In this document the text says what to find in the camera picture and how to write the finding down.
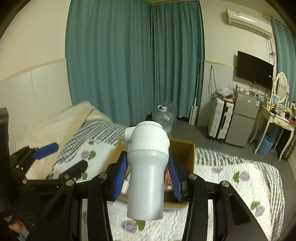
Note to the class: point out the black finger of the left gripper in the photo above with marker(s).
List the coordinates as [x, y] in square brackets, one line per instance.
[74, 172]

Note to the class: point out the black wall television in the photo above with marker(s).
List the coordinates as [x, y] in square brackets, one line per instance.
[254, 69]

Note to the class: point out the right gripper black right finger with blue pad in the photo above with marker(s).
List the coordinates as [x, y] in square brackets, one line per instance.
[232, 219]

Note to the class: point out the pink patterned card case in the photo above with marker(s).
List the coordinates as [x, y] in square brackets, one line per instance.
[167, 178]

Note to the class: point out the brown cardboard box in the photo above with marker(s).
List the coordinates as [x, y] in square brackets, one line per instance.
[182, 151]

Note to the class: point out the clear water jug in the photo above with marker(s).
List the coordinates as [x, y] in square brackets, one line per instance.
[164, 118]

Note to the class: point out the person's hand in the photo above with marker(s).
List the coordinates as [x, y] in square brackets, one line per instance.
[17, 226]

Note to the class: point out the cream pillow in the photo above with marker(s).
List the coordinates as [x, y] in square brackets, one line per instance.
[58, 129]

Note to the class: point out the blue laundry basket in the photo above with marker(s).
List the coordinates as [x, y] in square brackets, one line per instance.
[267, 144]

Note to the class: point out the white oval vanity mirror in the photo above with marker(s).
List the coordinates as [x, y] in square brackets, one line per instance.
[280, 88]

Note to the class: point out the teal right window curtain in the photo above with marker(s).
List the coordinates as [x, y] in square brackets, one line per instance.
[285, 48]

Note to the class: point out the white hard suitcase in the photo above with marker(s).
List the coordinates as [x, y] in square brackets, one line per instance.
[220, 117]

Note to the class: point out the silver mini fridge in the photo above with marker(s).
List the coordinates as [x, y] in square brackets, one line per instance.
[243, 118]

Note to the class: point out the white dressing table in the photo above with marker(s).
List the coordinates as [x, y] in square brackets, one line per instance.
[276, 125]

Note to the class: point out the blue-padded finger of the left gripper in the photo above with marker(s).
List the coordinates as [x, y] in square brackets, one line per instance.
[45, 151]

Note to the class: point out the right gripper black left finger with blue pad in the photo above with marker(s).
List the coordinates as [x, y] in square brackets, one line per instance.
[62, 218]

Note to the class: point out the white air conditioner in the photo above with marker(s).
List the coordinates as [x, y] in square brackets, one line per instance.
[249, 23]

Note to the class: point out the white floral quilt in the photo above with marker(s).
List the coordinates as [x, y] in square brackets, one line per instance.
[147, 160]

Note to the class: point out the white cylindrical plug device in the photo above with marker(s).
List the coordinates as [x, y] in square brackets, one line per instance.
[147, 156]

